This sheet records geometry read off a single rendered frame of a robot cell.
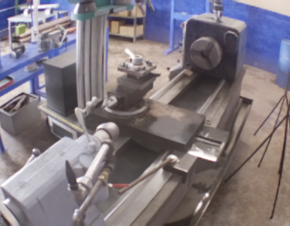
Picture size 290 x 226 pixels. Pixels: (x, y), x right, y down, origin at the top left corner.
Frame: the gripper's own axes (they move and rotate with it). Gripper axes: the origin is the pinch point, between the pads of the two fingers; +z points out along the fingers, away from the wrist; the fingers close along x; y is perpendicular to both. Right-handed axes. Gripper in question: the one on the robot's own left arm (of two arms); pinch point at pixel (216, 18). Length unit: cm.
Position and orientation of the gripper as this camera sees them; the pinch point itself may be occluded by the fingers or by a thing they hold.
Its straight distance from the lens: 247.9
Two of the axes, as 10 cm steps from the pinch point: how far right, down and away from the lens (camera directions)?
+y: 5.9, 4.1, -7.0
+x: 8.1, -2.6, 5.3
